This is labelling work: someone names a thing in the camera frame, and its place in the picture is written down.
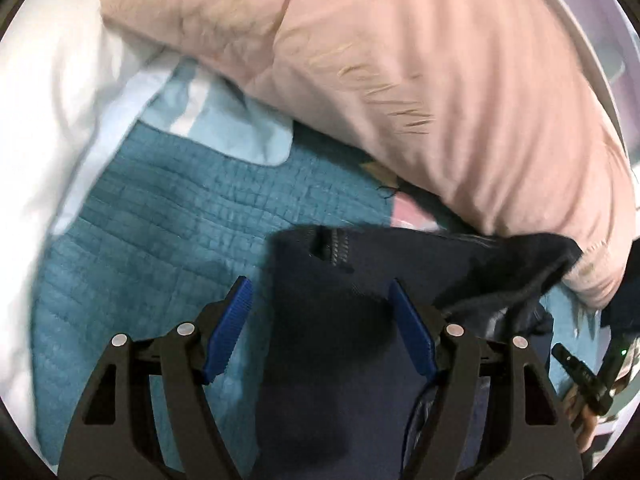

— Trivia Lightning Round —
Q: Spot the navy blue garment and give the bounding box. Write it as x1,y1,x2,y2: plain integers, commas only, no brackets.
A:
254,226,586,480

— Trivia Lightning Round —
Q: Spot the white bed sheet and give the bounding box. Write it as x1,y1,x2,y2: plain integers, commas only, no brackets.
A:
0,0,168,421

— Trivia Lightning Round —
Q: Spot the white headboard rail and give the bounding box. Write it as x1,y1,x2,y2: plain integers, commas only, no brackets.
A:
520,0,640,166

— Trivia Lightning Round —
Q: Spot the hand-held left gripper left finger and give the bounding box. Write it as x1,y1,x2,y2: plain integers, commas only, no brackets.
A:
57,276,254,480

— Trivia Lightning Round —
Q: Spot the light blue cloth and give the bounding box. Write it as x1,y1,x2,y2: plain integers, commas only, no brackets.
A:
50,60,295,235

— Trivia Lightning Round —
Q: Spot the teal quilted blanket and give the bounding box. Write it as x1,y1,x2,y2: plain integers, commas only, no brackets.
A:
31,121,608,480

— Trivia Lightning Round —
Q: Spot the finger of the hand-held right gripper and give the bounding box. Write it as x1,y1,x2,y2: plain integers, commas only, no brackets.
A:
551,342,607,413

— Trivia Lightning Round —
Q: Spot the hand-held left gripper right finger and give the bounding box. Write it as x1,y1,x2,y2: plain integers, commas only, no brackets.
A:
387,279,586,480

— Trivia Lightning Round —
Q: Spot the person's right hand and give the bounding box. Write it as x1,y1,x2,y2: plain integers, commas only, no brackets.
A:
562,382,603,458

